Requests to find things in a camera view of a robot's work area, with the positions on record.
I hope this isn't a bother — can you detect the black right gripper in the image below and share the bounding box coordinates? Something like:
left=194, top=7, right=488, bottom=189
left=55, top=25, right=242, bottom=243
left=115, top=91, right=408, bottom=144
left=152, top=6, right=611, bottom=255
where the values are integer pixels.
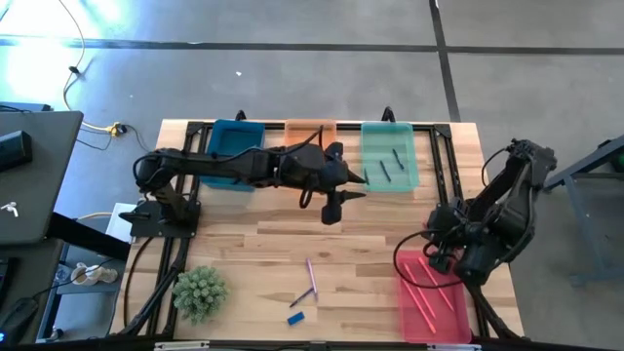
left=426, top=197, right=467, bottom=275

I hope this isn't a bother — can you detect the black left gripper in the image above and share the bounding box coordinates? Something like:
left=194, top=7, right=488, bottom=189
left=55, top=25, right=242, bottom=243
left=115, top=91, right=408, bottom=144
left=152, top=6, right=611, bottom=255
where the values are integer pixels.
left=287, top=140, right=368, bottom=226

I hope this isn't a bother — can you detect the pink pencil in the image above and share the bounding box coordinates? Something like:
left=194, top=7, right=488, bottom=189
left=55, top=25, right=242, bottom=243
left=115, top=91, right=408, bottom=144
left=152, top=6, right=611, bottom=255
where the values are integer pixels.
left=400, top=278, right=437, bottom=335
left=403, top=262, right=438, bottom=320
left=417, top=256, right=455, bottom=312

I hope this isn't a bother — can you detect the purple translucent pen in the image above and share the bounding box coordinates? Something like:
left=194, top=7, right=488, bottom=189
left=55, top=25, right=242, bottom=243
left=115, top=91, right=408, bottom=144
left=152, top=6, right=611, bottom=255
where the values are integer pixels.
left=305, top=256, right=320, bottom=301

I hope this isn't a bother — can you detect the dark blue Madisi crayon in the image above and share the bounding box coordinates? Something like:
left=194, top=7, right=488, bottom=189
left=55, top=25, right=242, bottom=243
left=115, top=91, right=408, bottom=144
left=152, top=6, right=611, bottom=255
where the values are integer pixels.
left=289, top=287, right=316, bottom=309

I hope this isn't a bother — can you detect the teal translucent plastic bin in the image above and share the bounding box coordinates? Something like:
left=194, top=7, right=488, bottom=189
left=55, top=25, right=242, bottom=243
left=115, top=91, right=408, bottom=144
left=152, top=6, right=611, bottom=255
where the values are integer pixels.
left=360, top=121, right=421, bottom=193

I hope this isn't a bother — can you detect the orange translucent plastic bin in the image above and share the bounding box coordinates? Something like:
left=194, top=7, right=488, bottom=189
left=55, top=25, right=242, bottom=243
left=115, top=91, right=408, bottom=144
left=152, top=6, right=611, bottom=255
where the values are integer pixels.
left=284, top=118, right=338, bottom=147

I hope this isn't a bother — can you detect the pink translucent plastic bin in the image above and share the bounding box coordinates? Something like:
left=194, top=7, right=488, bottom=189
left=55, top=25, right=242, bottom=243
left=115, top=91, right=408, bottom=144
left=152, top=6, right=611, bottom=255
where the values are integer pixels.
left=397, top=250, right=473, bottom=345

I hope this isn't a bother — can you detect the blue plastic bin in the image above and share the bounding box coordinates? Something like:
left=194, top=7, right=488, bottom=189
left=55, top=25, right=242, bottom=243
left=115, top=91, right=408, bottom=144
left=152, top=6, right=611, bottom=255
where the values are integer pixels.
left=201, top=119, right=267, bottom=193

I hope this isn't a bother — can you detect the green artificial plant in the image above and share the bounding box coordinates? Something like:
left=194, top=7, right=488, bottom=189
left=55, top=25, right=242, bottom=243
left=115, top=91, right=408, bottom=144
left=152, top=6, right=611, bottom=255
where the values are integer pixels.
left=172, top=264, right=231, bottom=327

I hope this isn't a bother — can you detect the white paper sheet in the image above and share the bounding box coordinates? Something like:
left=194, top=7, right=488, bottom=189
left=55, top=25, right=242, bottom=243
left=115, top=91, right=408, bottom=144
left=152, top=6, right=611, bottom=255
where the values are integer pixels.
left=105, top=201, right=139, bottom=244

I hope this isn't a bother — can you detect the black desk beam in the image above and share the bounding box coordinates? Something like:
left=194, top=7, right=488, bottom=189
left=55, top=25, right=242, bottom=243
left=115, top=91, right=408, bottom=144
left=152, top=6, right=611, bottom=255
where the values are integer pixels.
left=46, top=211, right=132, bottom=262

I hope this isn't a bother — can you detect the beige coiled object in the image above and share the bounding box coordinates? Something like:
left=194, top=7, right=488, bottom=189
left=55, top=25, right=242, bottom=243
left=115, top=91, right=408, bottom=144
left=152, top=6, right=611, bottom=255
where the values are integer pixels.
left=70, top=261, right=120, bottom=288

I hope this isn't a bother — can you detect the black desk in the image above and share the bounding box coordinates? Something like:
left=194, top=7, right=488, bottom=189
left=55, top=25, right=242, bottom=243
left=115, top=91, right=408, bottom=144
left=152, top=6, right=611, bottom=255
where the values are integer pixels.
left=0, top=109, right=85, bottom=246

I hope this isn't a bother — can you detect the black box device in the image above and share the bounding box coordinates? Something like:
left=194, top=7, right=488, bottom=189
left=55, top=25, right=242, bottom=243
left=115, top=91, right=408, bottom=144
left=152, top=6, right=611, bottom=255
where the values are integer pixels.
left=0, top=130, right=34, bottom=173

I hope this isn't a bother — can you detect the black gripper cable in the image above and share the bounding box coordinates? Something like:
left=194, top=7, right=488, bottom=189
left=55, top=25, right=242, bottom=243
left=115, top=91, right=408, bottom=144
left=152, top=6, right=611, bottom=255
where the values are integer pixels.
left=140, top=125, right=326, bottom=211
left=392, top=227, right=469, bottom=291

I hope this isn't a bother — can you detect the black aluminium table frame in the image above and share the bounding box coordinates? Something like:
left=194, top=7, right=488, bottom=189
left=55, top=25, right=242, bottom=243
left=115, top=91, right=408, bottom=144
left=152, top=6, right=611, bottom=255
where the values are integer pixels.
left=111, top=107, right=526, bottom=351

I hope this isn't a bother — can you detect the silver bracket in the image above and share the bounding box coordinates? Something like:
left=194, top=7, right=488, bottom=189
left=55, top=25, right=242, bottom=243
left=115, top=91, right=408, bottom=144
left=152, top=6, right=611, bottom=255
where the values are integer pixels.
left=427, top=342, right=483, bottom=351
left=154, top=340, right=212, bottom=351

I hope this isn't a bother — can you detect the grey metal table frame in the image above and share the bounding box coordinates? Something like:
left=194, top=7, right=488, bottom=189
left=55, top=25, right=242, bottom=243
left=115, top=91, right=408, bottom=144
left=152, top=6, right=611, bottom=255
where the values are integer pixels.
left=537, top=135, right=624, bottom=288

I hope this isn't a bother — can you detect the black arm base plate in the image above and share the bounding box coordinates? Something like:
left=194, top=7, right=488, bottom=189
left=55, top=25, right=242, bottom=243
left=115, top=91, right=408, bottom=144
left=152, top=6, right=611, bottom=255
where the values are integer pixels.
left=118, top=198, right=202, bottom=240

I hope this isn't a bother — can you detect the white floor cable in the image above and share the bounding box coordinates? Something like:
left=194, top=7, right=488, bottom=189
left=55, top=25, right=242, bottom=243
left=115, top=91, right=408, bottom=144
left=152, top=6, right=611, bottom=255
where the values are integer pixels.
left=57, top=0, right=118, bottom=134

